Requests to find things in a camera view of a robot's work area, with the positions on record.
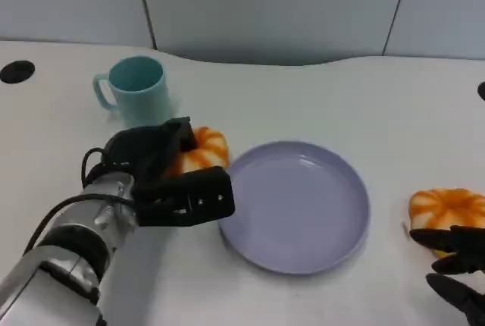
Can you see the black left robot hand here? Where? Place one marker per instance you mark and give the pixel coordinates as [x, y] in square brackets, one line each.
[189, 199]

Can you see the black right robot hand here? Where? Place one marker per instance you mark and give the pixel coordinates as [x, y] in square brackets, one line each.
[470, 246]

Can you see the orange white toy bread roll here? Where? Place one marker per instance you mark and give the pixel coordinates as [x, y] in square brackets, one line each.
[210, 149]
[447, 208]

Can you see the pale green mug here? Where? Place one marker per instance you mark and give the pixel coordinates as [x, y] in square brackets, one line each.
[144, 106]

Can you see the lilac plate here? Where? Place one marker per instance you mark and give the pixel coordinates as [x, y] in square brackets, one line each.
[299, 208]

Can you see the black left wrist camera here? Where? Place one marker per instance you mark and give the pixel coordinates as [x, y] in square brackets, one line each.
[140, 148]

